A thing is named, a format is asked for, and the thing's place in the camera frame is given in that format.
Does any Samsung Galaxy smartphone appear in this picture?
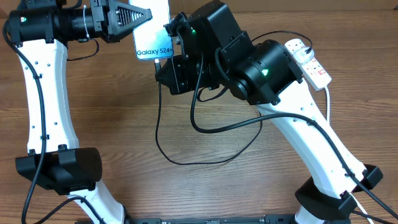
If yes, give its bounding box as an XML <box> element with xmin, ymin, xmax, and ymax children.
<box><xmin>129</xmin><ymin>0</ymin><xmax>174</xmax><ymax>60</ymax></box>

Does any white charger plug adapter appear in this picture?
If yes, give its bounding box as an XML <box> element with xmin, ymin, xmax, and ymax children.
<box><xmin>293</xmin><ymin>47</ymin><xmax>315</xmax><ymax>65</ymax></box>

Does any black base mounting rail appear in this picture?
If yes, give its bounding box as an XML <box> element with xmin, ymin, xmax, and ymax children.
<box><xmin>124</xmin><ymin>215</ymin><xmax>296</xmax><ymax>224</ymax></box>

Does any white power strip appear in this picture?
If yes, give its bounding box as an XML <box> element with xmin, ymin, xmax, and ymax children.
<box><xmin>284</xmin><ymin>39</ymin><xmax>331</xmax><ymax>91</ymax></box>

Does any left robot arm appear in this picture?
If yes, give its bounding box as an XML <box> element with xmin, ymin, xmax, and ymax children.
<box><xmin>2</xmin><ymin>0</ymin><xmax>152</xmax><ymax>223</ymax></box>

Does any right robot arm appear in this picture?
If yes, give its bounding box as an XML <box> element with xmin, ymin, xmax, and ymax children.
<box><xmin>155</xmin><ymin>1</ymin><xmax>382</xmax><ymax>223</ymax></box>

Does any black USB charging cable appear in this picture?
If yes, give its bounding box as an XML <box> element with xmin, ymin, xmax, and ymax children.
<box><xmin>154</xmin><ymin>30</ymin><xmax>313</xmax><ymax>166</ymax></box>

